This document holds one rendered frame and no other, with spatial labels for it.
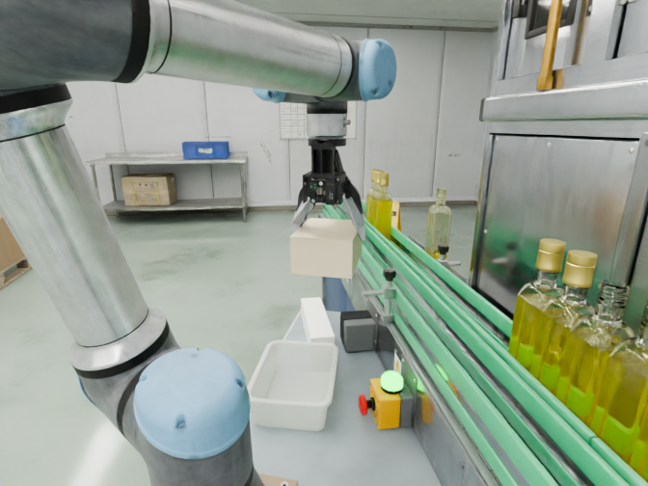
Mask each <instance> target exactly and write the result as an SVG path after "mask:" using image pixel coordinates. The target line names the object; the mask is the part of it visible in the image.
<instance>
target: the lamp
mask: <svg viewBox="0 0 648 486"><path fill-rule="evenodd" d="M380 388H381V390H382V391H383V392H385V393H388V394H399V393H401V392H402V391H403V378H402V377H401V375H400V374H399V373H397V372H395V371H387V372H385V373H384V374H383V375H382V377H381V384H380Z"/></svg>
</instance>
